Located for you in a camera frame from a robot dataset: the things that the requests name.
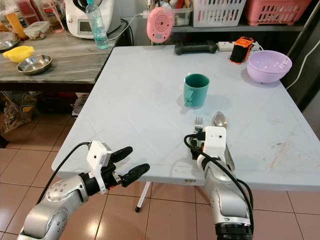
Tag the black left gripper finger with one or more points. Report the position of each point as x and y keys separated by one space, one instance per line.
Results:
x=121 y=152
x=136 y=173

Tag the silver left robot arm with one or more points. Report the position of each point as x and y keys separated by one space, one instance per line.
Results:
x=52 y=210

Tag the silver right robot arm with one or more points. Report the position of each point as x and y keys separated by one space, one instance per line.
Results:
x=222 y=197

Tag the white folding table leg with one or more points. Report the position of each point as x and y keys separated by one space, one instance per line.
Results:
x=142 y=196

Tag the silver metal fork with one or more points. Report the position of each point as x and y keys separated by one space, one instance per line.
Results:
x=199 y=124

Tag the silver metal spoon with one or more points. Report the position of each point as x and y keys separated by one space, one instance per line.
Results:
x=219 y=119

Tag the green plastic mug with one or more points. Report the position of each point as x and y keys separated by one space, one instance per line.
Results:
x=199 y=92

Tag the white plastic bag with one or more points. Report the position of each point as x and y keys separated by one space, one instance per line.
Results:
x=81 y=105

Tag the grey wooden side table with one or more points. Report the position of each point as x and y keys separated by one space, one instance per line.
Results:
x=75 y=60

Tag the purple plastic bowl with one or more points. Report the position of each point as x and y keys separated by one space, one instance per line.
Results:
x=267 y=72

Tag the white power strip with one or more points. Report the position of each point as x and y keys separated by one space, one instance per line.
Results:
x=225 y=46

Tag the orange and black device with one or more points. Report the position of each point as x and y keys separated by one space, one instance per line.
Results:
x=241 y=50

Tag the printed brown bag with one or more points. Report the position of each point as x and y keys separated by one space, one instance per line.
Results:
x=16 y=112

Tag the small stainless steel bowl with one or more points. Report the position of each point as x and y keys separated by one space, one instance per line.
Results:
x=34 y=64

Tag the clear plastic water bottle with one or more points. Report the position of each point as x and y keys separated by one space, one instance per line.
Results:
x=97 y=27

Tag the pink round device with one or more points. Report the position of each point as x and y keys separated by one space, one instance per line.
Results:
x=160 y=25

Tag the clear plastic storage box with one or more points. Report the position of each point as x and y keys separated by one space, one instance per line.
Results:
x=182 y=16

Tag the white kitchen appliance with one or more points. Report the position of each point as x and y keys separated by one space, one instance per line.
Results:
x=77 y=20

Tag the white plastic basket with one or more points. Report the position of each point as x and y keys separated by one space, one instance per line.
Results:
x=219 y=14

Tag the yellow plastic bowl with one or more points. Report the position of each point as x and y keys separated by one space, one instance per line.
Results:
x=18 y=53

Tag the clear lidded food container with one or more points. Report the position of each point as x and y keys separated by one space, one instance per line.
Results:
x=36 y=30

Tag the large stainless steel dish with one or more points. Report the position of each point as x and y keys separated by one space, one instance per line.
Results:
x=6 y=41

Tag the clear spice jar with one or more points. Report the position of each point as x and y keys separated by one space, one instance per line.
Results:
x=51 y=16

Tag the pink plastic basket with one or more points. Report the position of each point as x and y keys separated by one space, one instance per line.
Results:
x=277 y=12

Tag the orange bottle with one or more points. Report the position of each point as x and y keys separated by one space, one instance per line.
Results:
x=16 y=27

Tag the red packaged food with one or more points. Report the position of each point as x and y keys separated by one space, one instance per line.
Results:
x=26 y=10

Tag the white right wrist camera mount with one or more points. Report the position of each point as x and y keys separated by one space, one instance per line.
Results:
x=215 y=140

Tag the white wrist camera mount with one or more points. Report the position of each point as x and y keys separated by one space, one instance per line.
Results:
x=215 y=140
x=98 y=155

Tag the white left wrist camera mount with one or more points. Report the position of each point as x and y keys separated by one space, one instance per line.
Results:
x=98 y=155

